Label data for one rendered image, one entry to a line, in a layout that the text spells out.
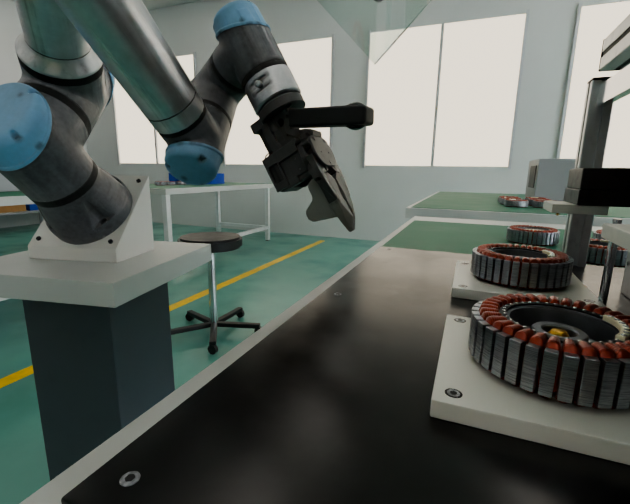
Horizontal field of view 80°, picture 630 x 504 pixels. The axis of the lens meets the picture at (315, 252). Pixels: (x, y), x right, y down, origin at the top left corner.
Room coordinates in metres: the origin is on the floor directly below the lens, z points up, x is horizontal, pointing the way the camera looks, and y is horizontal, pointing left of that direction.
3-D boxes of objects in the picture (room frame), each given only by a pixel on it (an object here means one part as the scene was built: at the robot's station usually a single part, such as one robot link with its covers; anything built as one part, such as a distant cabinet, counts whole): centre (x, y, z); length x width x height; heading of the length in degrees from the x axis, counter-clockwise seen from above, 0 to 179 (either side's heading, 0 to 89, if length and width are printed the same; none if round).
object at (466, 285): (0.47, -0.26, 0.78); 0.15 x 0.15 x 0.01; 68
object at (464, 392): (0.24, -0.17, 0.78); 0.15 x 0.15 x 0.01; 68
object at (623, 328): (0.24, -0.17, 0.80); 0.11 x 0.11 x 0.04
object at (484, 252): (0.47, -0.26, 0.80); 0.11 x 0.11 x 0.04
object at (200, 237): (2.04, 0.56, 0.28); 0.54 x 0.49 x 0.56; 68
